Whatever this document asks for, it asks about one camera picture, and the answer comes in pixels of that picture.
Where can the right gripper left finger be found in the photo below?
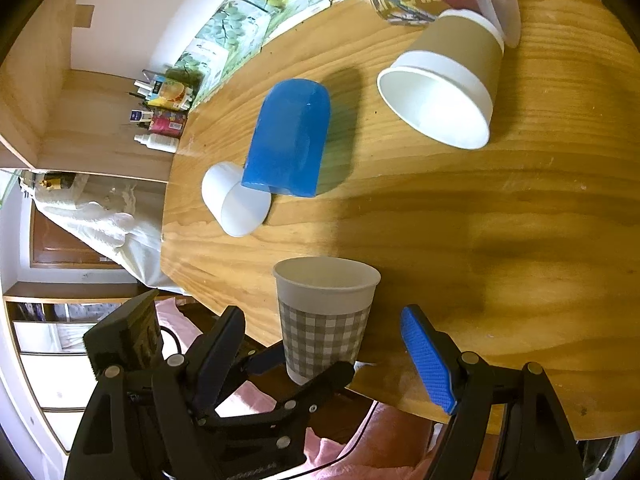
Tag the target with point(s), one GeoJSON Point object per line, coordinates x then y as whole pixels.
{"type": "Point", "coordinates": [147, 415]}

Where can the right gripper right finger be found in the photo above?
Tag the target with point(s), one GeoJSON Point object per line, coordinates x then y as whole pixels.
{"type": "Point", "coordinates": [535, 441]}

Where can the grey checkered paper cup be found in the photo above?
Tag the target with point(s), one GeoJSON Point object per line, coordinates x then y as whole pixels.
{"type": "Point", "coordinates": [324, 306]}

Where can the plain white paper cup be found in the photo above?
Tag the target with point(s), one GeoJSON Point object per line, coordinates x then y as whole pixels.
{"type": "Point", "coordinates": [237, 209]}

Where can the blue plastic cup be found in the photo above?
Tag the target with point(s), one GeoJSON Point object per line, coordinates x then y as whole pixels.
{"type": "Point", "coordinates": [290, 134]}

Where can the brown banded paper cup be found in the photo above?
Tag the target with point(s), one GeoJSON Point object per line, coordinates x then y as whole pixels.
{"type": "Point", "coordinates": [445, 84]}

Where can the pink cloth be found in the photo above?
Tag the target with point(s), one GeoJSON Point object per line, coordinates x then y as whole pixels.
{"type": "Point", "coordinates": [369, 440]}

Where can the white drawer cabinet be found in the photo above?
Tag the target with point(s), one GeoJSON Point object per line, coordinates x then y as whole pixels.
{"type": "Point", "coordinates": [46, 324]}

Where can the white lace cloth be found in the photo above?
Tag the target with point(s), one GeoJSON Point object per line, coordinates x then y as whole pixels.
{"type": "Point", "coordinates": [119, 218]}

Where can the white spray bottle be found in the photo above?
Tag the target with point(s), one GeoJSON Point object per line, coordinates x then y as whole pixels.
{"type": "Point", "coordinates": [158, 142]}

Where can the wooden bookshelf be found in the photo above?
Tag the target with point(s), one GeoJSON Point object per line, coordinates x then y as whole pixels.
{"type": "Point", "coordinates": [55, 118]}

